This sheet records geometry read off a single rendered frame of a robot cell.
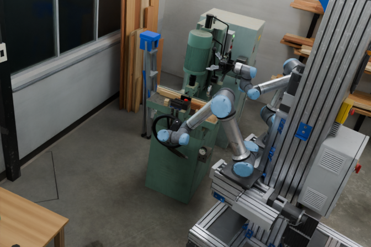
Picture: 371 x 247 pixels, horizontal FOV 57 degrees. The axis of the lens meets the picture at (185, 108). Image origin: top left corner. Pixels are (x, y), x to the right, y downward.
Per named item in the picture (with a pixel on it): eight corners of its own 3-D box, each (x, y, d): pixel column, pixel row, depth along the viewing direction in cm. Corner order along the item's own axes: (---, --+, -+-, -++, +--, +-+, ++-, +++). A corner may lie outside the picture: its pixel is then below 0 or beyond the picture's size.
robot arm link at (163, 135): (167, 143, 211) (154, 140, 214) (173, 142, 222) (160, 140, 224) (169, 130, 212) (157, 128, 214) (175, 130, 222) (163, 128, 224)
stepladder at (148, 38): (137, 136, 387) (137, 34, 332) (148, 126, 408) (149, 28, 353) (150, 140, 381) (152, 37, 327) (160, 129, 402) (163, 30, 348)
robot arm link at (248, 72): (253, 81, 238) (255, 70, 234) (238, 76, 241) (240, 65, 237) (255, 77, 245) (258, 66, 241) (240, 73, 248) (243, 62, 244)
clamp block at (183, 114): (165, 117, 263) (167, 107, 259) (173, 109, 274) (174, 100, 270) (183, 123, 259) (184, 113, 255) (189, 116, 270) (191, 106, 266)
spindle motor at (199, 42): (179, 71, 262) (185, 32, 246) (188, 64, 276) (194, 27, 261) (200, 78, 257) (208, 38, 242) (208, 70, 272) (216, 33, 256)
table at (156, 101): (139, 110, 271) (140, 104, 268) (157, 96, 296) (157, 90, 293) (210, 136, 254) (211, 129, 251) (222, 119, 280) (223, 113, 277)
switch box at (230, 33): (221, 50, 280) (224, 32, 272) (224, 48, 288) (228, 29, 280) (227, 53, 278) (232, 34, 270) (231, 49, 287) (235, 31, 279)
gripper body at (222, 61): (221, 54, 244) (237, 58, 240) (221, 61, 251) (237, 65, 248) (217, 62, 241) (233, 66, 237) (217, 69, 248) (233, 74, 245)
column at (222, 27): (182, 101, 304) (196, 22, 269) (191, 92, 322) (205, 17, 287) (205, 109, 298) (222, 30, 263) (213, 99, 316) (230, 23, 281)
